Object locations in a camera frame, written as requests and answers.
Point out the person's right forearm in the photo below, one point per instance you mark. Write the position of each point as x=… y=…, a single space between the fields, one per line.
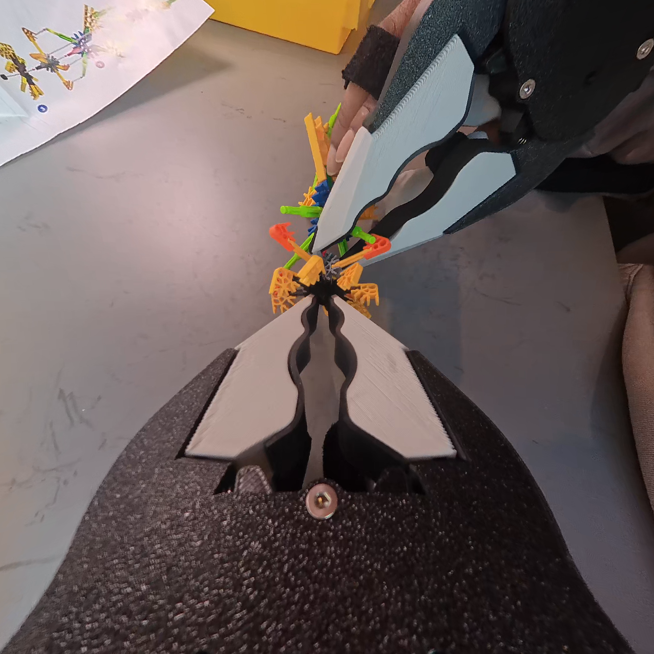
x=623 y=138

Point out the grey desk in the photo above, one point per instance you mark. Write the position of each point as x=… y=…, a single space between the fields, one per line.
x=127 y=255

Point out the large blue green toy assembly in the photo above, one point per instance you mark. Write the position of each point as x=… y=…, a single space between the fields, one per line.
x=301 y=209

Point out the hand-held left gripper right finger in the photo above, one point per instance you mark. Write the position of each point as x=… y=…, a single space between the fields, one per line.
x=398 y=403

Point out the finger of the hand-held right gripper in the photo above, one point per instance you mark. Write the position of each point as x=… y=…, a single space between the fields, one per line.
x=475 y=189
x=408 y=117

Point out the yellow black toy wheel assembly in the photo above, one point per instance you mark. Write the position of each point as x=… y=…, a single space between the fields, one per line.
x=286 y=288

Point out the white instruction sheet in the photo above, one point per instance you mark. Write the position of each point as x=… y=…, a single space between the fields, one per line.
x=76 y=51

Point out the yellow plastic bin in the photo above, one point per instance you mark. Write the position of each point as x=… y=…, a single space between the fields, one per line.
x=296 y=20

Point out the person's torso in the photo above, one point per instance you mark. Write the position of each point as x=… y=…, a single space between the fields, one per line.
x=638 y=383

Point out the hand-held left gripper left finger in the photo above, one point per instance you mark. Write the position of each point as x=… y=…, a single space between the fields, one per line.
x=242 y=403

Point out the person's right hand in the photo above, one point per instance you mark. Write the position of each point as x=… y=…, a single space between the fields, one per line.
x=347 y=133

